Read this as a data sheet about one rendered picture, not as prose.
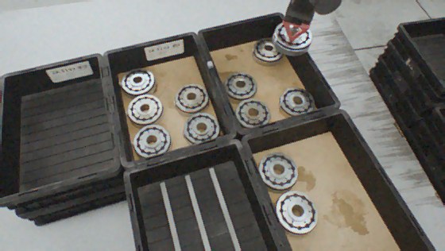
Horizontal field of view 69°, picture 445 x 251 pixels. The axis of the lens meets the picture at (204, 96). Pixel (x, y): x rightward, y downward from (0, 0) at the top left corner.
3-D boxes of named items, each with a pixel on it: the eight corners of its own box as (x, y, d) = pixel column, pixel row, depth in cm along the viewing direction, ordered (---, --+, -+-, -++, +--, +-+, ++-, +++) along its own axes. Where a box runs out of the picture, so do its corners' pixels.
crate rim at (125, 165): (103, 56, 102) (102, 51, 100) (195, 35, 107) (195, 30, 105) (124, 173, 81) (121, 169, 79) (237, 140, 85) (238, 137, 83)
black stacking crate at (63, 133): (19, 98, 106) (1, 76, 96) (110, 75, 110) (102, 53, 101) (17, 219, 84) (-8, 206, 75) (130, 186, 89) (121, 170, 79)
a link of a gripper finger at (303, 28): (307, 31, 89) (318, 4, 82) (301, 49, 86) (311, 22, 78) (284, 25, 91) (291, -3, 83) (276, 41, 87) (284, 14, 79)
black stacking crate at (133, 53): (112, 75, 110) (102, 52, 101) (196, 55, 115) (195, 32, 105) (132, 185, 89) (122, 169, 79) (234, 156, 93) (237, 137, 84)
